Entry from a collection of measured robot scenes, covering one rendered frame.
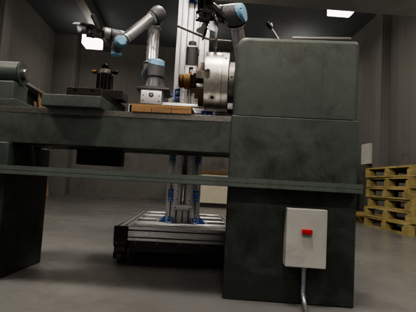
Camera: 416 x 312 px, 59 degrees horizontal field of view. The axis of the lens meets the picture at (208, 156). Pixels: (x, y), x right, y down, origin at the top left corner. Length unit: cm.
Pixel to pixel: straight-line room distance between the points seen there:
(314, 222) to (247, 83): 72
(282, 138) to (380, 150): 652
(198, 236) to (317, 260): 93
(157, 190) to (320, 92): 926
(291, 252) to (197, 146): 67
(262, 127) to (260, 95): 16
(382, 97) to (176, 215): 636
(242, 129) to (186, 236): 93
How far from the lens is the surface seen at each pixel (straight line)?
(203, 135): 184
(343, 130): 186
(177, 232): 245
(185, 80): 203
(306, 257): 175
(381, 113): 837
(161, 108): 187
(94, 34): 283
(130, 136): 190
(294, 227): 173
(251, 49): 189
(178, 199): 267
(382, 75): 856
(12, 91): 229
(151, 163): 1089
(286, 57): 189
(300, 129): 182
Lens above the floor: 53
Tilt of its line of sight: 4 degrees up
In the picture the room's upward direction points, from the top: 3 degrees clockwise
